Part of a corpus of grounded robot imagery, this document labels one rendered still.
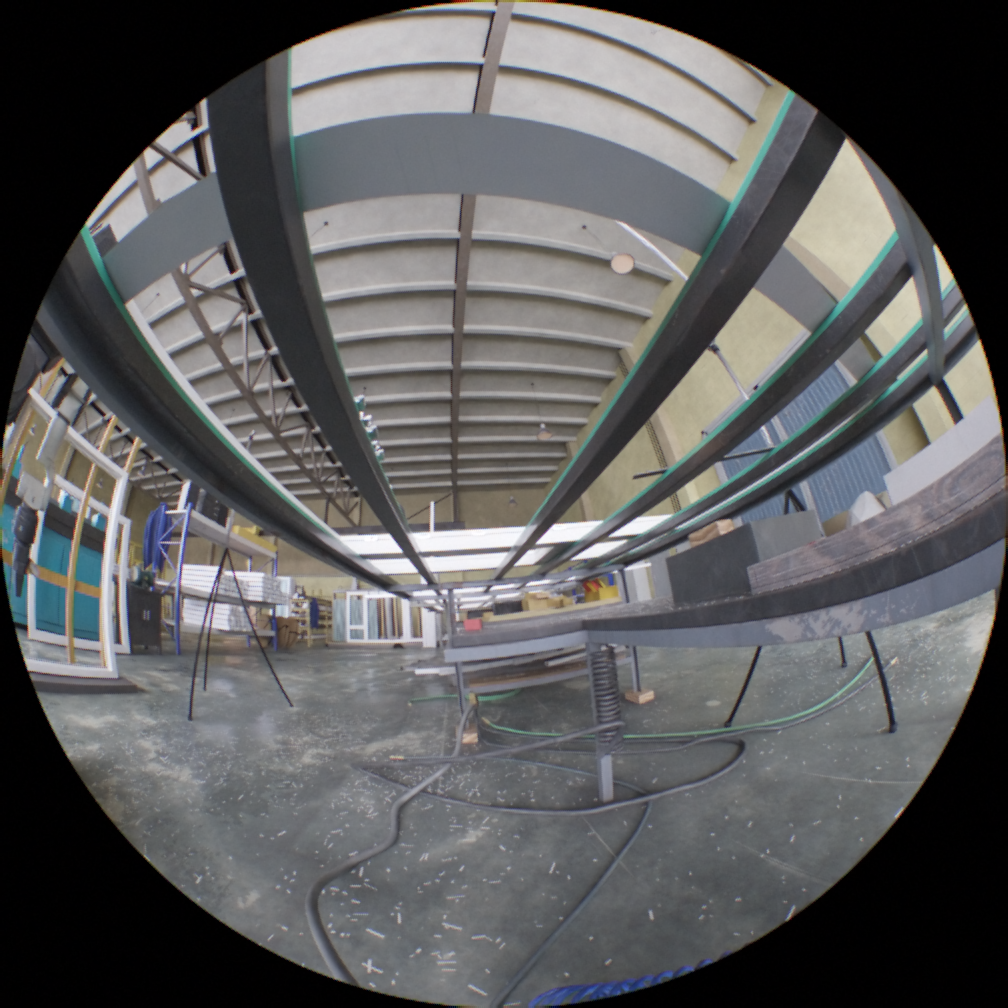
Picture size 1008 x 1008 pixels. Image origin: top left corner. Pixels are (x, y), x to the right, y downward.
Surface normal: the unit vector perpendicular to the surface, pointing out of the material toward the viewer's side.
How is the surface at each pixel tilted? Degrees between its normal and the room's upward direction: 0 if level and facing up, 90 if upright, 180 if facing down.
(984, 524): 90
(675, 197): 180
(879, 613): 90
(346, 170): 180
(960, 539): 90
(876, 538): 90
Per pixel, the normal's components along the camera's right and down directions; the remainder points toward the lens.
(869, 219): -0.98, 0.05
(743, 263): 0.11, 0.93
